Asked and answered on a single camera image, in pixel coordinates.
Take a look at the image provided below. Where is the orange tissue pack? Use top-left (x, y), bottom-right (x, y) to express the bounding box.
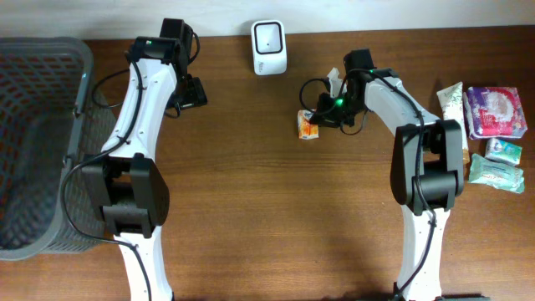
top-left (297, 110), bottom-right (319, 140)

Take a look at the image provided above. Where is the white Pantene tube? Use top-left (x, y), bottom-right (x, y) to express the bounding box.
top-left (436, 82), bottom-right (471, 165)

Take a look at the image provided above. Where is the red purple tissue pack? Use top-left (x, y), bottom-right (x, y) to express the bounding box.
top-left (463, 87), bottom-right (527, 140)

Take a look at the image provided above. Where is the green wipes pack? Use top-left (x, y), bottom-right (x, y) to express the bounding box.
top-left (468, 154), bottom-right (525, 194)

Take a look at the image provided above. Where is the teal Kleenex tissue pack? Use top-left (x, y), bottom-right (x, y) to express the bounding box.
top-left (484, 138), bottom-right (522, 166)

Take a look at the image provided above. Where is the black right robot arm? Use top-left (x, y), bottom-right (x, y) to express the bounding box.
top-left (309, 48), bottom-right (464, 300)

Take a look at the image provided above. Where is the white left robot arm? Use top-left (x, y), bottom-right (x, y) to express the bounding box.
top-left (81, 18), bottom-right (208, 300)

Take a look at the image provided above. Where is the white barcode scanner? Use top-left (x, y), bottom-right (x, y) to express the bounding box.
top-left (251, 20), bottom-right (288, 76)

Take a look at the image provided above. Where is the grey plastic basket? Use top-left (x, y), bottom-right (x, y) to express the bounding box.
top-left (1, 38), bottom-right (116, 261)

